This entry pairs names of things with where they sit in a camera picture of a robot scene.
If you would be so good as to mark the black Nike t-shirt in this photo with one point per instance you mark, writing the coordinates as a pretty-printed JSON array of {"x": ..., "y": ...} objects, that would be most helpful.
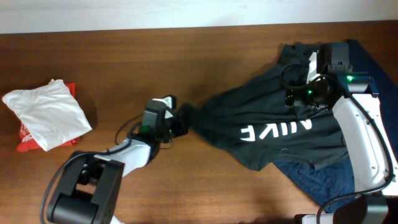
[{"x": 254, "y": 125}]

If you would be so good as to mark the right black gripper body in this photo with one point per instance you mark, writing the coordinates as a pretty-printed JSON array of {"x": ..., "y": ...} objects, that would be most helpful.
[{"x": 306, "y": 97}]

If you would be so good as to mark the navy blue garment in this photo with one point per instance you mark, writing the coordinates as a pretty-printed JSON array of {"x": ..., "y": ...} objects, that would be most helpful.
[{"x": 338, "y": 179}]

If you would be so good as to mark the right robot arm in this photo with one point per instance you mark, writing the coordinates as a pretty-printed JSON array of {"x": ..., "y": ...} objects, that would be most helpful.
[{"x": 353, "y": 98}]

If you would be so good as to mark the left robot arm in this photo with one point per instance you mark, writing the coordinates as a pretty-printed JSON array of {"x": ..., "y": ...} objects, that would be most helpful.
[{"x": 85, "y": 188}]

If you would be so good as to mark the white folded shirt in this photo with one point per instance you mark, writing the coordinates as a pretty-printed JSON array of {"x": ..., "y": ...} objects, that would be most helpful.
[{"x": 50, "y": 113}]

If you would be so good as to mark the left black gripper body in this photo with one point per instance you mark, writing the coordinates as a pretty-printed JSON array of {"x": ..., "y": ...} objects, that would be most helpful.
[{"x": 175, "y": 126}]

